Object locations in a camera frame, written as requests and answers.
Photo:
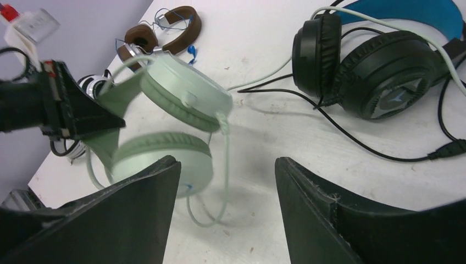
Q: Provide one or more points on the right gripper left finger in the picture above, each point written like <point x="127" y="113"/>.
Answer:
<point x="127" y="222"/>

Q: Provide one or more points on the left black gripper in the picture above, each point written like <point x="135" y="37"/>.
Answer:
<point x="72" y="108"/>

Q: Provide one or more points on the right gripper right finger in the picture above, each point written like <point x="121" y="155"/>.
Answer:
<point x="326" y="223"/>

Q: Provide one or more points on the mint green headphones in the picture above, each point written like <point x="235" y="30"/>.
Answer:
<point x="184" y="93"/>

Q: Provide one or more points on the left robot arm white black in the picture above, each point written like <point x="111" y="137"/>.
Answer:
<point x="21" y="100"/>

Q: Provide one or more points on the brown headphones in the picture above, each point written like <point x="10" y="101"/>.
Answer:
<point x="172" y="30"/>

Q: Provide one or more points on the black blue headphones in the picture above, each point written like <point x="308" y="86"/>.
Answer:
<point x="387" y="73"/>

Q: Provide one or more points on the aluminium frame rail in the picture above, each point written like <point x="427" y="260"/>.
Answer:
<point x="22" y="200"/>

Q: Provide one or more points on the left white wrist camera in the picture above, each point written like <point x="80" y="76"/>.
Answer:
<point x="27" y="30"/>

